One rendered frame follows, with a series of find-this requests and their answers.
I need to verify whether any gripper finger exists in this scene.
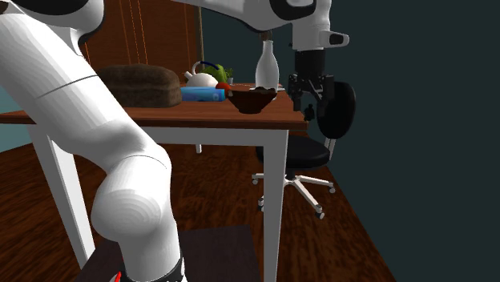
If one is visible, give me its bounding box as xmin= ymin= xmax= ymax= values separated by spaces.
xmin=304 ymin=74 xmax=336 ymax=122
xmin=288 ymin=73 xmax=310 ymax=113

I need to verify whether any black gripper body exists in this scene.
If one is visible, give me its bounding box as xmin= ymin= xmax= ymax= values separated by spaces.
xmin=294 ymin=49 xmax=328 ymax=79

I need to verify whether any white bottle with brown cork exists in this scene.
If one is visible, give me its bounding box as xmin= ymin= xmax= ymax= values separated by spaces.
xmin=254 ymin=31 xmax=280 ymax=93

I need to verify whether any dark brown bowl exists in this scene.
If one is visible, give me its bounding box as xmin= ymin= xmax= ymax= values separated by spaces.
xmin=227 ymin=87 xmax=279 ymax=115

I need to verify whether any black office chair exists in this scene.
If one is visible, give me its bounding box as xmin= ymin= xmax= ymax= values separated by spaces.
xmin=251 ymin=80 xmax=357 ymax=220

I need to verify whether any green leafy vegetable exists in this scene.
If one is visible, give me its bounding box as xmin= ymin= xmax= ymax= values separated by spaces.
xmin=203 ymin=63 xmax=230 ymax=84

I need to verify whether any brown table with white legs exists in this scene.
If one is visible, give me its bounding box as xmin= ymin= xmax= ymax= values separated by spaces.
xmin=0 ymin=82 xmax=309 ymax=282

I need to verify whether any white teapot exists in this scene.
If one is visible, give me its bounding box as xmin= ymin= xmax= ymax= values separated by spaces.
xmin=183 ymin=60 xmax=220 ymax=89

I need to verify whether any blue book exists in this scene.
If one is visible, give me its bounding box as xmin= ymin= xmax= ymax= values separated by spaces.
xmin=180 ymin=86 xmax=227 ymax=103

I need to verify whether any brown bread loaf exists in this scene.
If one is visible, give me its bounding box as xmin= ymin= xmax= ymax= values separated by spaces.
xmin=96 ymin=63 xmax=183 ymax=109

